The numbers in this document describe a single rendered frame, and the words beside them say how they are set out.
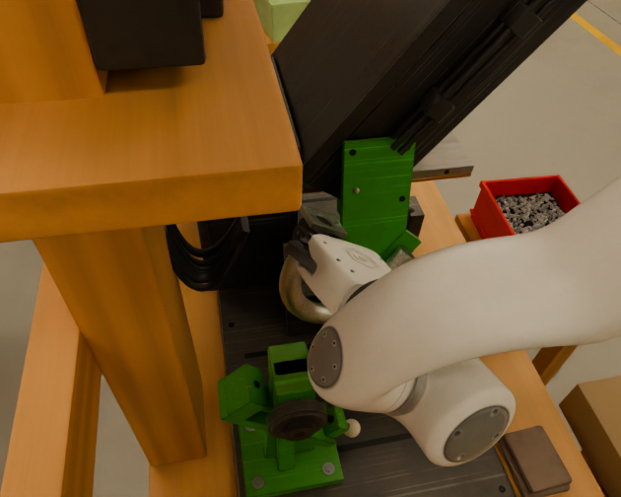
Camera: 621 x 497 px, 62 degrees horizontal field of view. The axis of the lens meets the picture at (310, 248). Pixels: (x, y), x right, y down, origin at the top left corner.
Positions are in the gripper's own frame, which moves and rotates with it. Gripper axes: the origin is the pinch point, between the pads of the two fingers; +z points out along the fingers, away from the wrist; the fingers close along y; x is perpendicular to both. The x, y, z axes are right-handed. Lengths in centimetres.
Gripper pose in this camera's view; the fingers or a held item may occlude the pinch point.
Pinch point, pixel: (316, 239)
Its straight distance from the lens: 64.6
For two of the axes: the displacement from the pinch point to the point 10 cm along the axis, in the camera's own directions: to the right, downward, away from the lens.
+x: -4.5, 8.4, 3.1
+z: -3.8, -4.9, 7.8
